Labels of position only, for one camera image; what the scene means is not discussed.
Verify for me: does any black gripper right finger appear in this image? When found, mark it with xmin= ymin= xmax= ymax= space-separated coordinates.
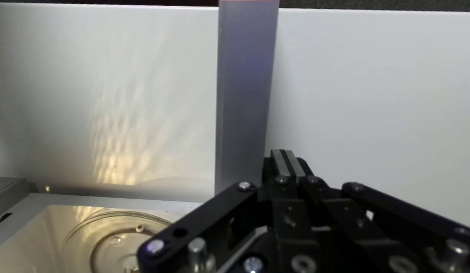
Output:
xmin=286 ymin=149 xmax=470 ymax=273

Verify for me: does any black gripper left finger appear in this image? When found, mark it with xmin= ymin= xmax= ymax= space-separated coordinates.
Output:
xmin=136 ymin=149 xmax=298 ymax=273

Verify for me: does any silver microwave oven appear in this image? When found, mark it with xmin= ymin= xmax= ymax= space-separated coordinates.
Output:
xmin=214 ymin=0 xmax=281 ymax=198

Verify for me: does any glass microwave turntable plate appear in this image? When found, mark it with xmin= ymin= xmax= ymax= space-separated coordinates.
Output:
xmin=63 ymin=210 xmax=177 ymax=273

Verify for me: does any silver microwave oven body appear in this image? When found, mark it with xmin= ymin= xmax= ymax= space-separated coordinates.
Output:
xmin=0 ymin=175 xmax=217 ymax=273

